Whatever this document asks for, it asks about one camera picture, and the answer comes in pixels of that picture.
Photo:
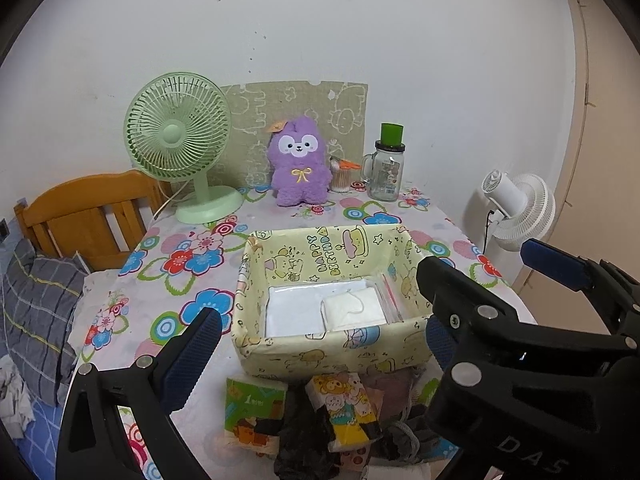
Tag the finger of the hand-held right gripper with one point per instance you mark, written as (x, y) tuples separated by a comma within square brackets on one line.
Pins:
[(500, 330), (550, 260)]

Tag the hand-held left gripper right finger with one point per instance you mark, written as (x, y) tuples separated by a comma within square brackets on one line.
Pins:
[(440, 342)]

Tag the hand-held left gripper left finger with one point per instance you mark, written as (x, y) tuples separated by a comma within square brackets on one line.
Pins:
[(192, 355)]

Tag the dusty pink cloth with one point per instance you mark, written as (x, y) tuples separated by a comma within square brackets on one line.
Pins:
[(390, 387)]

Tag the green tissue packet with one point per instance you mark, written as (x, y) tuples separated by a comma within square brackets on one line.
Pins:
[(252, 410)]

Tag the yellow printed fabric storage box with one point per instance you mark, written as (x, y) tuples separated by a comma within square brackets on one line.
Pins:
[(300, 355)]

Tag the bear print tissue packet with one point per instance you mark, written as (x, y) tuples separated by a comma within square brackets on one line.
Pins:
[(340, 400)]

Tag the black sock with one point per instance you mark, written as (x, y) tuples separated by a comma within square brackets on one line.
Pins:
[(302, 445)]

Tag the white standing fan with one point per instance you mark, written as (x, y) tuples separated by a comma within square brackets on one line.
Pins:
[(525, 210)]

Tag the floral tablecloth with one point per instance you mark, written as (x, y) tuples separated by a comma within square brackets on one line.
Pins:
[(200, 285)]

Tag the white face mask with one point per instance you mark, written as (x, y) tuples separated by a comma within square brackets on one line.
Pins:
[(355, 310)]

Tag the clear zip bag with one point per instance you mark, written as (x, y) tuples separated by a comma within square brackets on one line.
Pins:
[(295, 310)]

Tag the beige door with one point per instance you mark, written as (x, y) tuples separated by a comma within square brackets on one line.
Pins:
[(610, 135)]

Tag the grey plaid pillow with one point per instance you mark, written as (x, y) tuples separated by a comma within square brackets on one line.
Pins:
[(35, 310)]

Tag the glass jar with green lid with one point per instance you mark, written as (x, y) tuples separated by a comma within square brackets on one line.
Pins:
[(386, 175)]

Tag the blue bed sheet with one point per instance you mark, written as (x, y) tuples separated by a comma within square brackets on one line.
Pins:
[(37, 447)]

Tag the white crumpled cloth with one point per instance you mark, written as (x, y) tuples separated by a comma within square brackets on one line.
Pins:
[(15, 400)]

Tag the wooden bed headboard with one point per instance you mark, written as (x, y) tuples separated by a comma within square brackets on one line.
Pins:
[(75, 210)]

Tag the cotton swab container orange lid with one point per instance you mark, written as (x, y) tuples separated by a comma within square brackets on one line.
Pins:
[(342, 178)]

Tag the purple plush toy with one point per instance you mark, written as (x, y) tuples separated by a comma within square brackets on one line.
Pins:
[(300, 180)]

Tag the green desk fan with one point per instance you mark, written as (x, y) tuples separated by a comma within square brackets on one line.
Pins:
[(172, 132)]

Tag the cartoon print cardboard panel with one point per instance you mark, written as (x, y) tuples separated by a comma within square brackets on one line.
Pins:
[(310, 105)]

